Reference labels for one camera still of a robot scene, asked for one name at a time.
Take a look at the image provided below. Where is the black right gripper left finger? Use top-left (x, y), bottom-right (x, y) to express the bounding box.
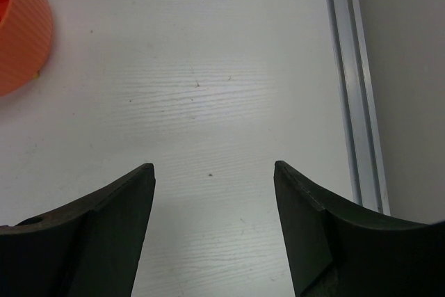
top-left (1, 163), bottom-right (155, 296)

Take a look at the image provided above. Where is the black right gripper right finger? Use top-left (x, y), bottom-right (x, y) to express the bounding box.
top-left (274, 161), bottom-right (444, 296)

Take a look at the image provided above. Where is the orange round divided container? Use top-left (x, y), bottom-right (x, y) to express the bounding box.
top-left (1, 0), bottom-right (54, 96)

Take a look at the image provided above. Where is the aluminium rail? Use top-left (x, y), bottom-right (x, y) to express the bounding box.
top-left (327, 0), bottom-right (390, 215)

